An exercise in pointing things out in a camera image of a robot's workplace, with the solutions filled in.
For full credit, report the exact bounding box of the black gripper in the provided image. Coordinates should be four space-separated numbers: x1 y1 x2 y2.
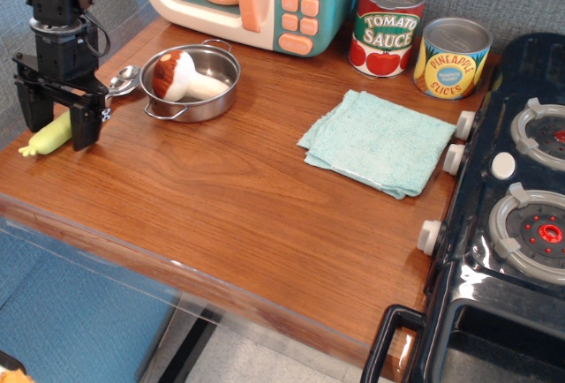
13 25 109 151

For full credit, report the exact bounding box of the yellow handled metal spoon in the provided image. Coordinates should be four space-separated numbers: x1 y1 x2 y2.
18 65 141 157

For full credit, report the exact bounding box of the silver metal pot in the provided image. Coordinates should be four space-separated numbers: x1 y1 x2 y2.
140 39 241 123

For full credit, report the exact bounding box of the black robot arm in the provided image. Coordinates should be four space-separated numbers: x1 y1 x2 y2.
13 0 110 151

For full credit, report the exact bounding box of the plush brown mushroom toy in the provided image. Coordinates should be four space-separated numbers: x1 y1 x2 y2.
152 49 230 101

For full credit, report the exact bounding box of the orange plush toy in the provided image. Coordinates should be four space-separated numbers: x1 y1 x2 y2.
0 351 34 383

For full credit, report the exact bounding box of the folded teal cloth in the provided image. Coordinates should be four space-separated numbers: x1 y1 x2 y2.
298 90 456 199

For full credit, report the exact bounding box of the tomato sauce can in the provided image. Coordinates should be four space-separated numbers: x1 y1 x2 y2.
349 0 426 78

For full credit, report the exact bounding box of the pineapple slices can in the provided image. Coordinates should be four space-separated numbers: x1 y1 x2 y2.
413 17 493 100

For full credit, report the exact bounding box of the black toy stove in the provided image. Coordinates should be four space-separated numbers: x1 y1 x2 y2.
362 33 564 382

